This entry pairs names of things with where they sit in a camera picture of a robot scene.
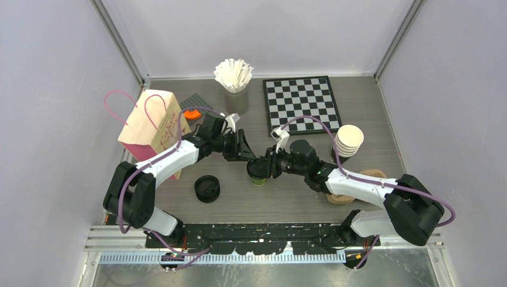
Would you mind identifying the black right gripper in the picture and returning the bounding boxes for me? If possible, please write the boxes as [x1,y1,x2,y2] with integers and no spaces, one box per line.
[253,147,307,181]

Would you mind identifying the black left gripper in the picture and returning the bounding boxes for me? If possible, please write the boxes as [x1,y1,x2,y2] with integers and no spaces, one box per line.
[212,129,255,162]

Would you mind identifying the black coffee cup lid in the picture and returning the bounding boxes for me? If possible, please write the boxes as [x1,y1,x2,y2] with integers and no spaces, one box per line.
[246,157,269,180]

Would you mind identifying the stack of black lids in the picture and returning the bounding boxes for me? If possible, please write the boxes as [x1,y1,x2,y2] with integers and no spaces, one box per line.
[194,175,221,203]

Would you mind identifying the stack of paper cups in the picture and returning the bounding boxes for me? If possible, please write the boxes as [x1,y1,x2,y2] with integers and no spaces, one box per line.
[331,124,364,164]

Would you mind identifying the green paper cup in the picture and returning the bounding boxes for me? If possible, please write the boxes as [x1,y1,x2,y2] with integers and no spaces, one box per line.
[251,176,267,186]

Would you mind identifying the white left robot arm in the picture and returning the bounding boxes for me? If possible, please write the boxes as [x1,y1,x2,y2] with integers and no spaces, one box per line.
[103,114,255,248]

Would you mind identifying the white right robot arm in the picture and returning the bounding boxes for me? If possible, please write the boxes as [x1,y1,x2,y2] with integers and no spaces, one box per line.
[265,140,445,246]

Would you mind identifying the grey straw holder cup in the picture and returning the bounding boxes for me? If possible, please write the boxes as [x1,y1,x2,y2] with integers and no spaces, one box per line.
[224,89,249,115]

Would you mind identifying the black white chessboard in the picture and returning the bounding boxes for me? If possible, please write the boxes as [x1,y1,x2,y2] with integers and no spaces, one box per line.
[262,75,342,135]

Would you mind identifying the orange plastic piece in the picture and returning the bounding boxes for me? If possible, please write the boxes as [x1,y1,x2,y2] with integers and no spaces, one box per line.
[184,109,202,121]

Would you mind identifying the grey lego baseplate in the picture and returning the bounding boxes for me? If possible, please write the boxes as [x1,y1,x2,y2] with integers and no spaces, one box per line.
[180,93,213,116]

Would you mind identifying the white wrapped straws bundle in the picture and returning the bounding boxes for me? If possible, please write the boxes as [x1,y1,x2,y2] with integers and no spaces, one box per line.
[213,59,254,94]

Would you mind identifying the brown pulp cup carrier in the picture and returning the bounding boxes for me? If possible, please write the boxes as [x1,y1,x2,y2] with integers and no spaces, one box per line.
[326,169,387,204]

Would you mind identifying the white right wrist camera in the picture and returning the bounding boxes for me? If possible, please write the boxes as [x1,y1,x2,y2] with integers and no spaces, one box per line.
[270,127,290,153]

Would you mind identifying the paper gift bag pink handles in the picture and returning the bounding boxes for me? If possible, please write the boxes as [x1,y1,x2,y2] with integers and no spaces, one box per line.
[104,89,191,162]

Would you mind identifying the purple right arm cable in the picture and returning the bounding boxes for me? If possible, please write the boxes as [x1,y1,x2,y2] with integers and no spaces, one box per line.
[277,115,456,270]

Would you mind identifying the aluminium frame rail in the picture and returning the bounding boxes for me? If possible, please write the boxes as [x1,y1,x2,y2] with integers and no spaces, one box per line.
[83,225,444,265]

